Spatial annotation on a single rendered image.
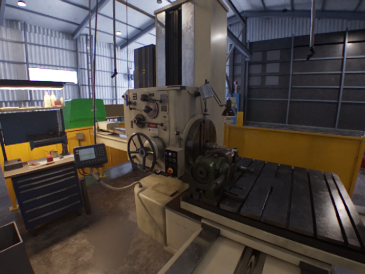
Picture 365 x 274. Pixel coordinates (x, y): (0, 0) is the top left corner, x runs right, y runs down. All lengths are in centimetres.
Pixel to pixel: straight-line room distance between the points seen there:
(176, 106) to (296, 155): 277
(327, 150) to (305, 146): 36
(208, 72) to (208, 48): 28
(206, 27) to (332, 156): 299
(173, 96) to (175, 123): 24
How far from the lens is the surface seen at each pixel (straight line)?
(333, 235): 136
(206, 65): 212
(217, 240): 150
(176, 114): 151
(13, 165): 289
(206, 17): 230
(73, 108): 532
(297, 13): 1555
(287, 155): 373
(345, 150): 378
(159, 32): 267
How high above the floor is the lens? 175
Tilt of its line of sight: 12 degrees down
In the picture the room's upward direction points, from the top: straight up
